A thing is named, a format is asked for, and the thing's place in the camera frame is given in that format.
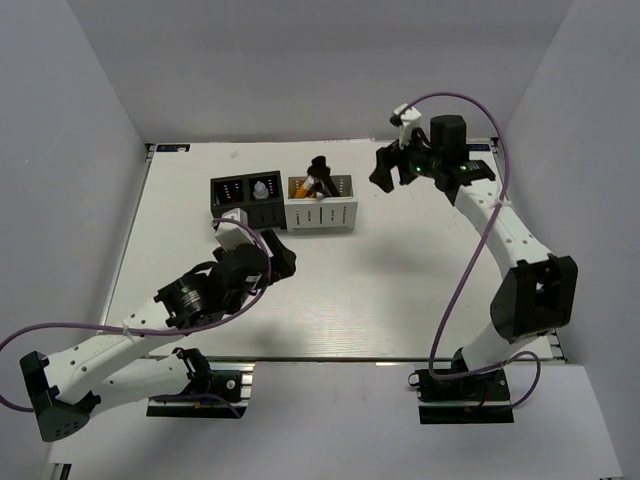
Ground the black round makeup brush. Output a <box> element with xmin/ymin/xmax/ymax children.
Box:
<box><xmin>313</xmin><ymin>175</ymin><xmax>340</xmax><ymax>198</ymax></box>

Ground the white slotted organizer box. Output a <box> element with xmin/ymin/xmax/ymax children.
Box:
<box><xmin>284</xmin><ymin>175</ymin><xmax>358</xmax><ymax>233</ymax></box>

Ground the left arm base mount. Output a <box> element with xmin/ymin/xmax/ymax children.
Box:
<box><xmin>146</xmin><ymin>348</ymin><xmax>254</xmax><ymax>420</ymax></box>

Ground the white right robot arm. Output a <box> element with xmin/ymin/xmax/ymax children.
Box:
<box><xmin>369</xmin><ymin>108</ymin><xmax>578</xmax><ymax>399</ymax></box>

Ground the clear plastic bottle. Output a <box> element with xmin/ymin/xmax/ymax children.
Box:
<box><xmin>253</xmin><ymin>181</ymin><xmax>270</xmax><ymax>200</ymax></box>

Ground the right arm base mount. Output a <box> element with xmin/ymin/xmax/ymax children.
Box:
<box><xmin>408</xmin><ymin>369</ymin><xmax>514</xmax><ymax>425</ymax></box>

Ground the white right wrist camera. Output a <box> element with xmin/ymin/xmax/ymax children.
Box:
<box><xmin>390</xmin><ymin>103</ymin><xmax>422</xmax><ymax>149</ymax></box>

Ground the black fan makeup brush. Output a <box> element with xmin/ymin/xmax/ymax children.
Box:
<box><xmin>307</xmin><ymin>156</ymin><xmax>331</xmax><ymax>187</ymax></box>

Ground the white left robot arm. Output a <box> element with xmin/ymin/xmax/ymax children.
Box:
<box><xmin>20</xmin><ymin>229</ymin><xmax>297</xmax><ymax>443</ymax></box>

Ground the black slotted organizer box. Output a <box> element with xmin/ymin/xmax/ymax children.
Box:
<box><xmin>210</xmin><ymin>171</ymin><xmax>286</xmax><ymax>230</ymax></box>

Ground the white egg-shaped sunscreen bottle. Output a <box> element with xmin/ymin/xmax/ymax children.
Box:
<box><xmin>287</xmin><ymin>176</ymin><xmax>306</xmax><ymax>199</ymax></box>

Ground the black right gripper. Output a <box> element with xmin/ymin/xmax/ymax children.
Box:
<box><xmin>368</xmin><ymin>126</ymin><xmax>441</xmax><ymax>194</ymax></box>

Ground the orange sunscreen tube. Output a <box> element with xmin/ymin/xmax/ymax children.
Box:
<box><xmin>294</xmin><ymin>176</ymin><xmax>315</xmax><ymax>199</ymax></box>

